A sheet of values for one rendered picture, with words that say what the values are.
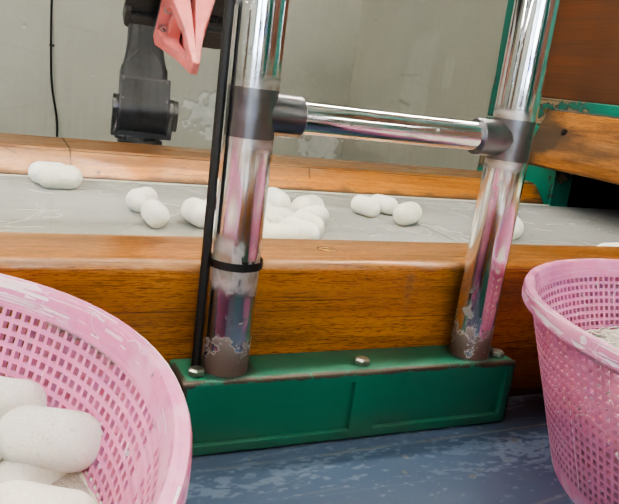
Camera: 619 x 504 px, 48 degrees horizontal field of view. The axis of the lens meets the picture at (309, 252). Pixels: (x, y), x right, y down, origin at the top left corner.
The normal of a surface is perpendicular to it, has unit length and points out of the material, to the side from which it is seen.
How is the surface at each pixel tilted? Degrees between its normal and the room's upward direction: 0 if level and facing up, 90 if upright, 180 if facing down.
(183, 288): 87
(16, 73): 90
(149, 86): 69
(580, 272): 75
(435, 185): 45
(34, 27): 90
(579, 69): 90
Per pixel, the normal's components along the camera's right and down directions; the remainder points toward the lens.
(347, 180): 0.37, -0.49
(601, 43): -0.90, -0.02
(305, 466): 0.13, -0.96
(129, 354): -0.76, -0.22
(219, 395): 0.40, 0.27
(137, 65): 0.31, -0.10
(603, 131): -0.79, -0.39
